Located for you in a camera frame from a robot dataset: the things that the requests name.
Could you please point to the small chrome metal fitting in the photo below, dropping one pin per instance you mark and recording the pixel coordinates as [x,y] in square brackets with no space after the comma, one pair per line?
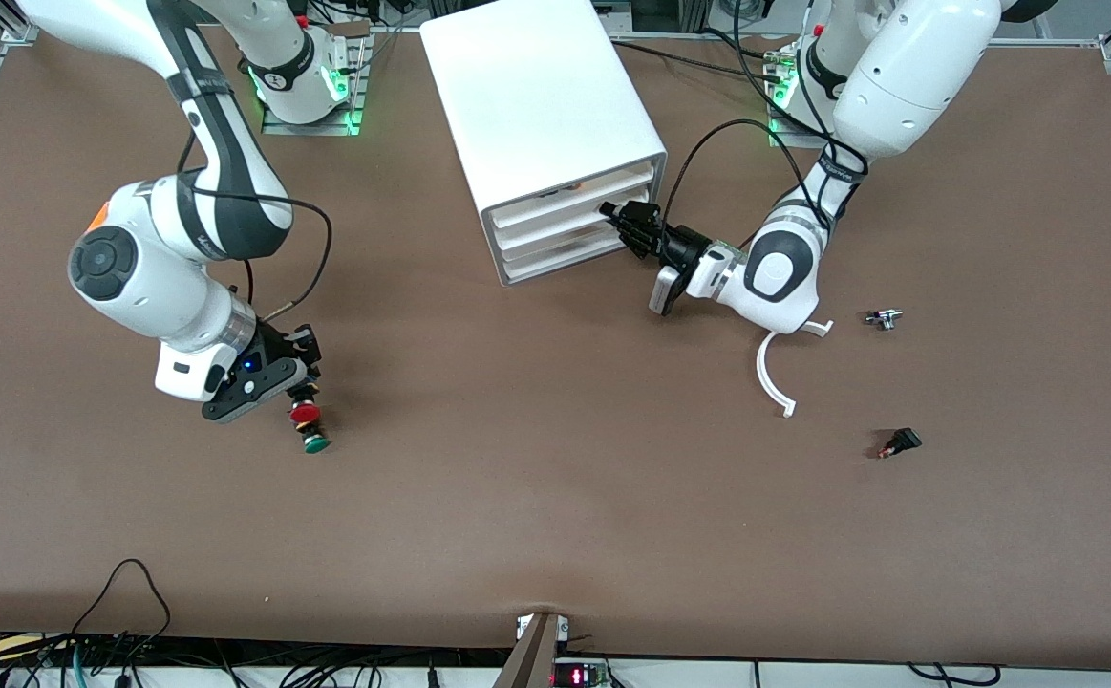
[885,319]

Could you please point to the orange box with hole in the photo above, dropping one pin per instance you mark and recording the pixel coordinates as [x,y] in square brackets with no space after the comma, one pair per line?
[96,220]

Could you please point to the white semicircular bracket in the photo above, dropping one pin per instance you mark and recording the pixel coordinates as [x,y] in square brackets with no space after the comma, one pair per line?
[761,373]

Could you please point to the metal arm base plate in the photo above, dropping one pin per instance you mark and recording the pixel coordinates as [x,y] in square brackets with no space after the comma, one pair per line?
[311,128]
[789,141]

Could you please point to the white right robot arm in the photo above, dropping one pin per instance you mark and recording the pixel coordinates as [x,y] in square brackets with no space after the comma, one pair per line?
[135,277]

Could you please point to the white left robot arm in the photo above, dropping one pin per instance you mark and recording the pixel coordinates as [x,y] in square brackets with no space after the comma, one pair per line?
[908,86]

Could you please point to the white drawer cabinet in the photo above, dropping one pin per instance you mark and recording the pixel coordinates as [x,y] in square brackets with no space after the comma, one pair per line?
[526,96]

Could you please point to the white pole clamp bracket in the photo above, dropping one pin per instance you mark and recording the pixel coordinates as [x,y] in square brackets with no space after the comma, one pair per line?
[565,628]

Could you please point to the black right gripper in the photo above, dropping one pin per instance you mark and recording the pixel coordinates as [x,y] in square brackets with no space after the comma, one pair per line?
[277,345]

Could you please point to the red push button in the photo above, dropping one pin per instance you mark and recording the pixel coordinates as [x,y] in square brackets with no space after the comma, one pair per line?
[305,414]

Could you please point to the device with red display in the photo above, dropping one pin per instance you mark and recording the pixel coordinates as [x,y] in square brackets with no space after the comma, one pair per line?
[579,677]

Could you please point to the brown camera stand pole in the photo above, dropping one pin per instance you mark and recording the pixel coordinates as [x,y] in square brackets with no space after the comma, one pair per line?
[531,659]

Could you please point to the small black square switch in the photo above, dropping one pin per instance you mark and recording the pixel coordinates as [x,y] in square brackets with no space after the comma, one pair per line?
[902,441]

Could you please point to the green push button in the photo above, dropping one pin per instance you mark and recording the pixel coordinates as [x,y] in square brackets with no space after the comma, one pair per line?
[316,442]

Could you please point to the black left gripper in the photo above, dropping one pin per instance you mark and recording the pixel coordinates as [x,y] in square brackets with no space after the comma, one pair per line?
[680,245]

